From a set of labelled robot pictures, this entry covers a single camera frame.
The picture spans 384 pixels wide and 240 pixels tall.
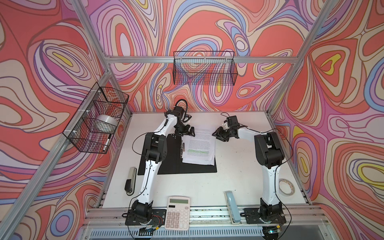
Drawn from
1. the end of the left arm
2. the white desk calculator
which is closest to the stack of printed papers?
the end of the left arm

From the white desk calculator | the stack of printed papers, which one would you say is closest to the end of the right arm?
the stack of printed papers

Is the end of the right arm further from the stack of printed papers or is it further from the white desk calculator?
the white desk calculator

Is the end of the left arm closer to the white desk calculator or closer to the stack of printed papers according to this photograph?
the stack of printed papers

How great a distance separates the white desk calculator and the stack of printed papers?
24 cm

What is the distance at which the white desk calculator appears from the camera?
718mm

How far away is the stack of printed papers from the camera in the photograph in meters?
0.95
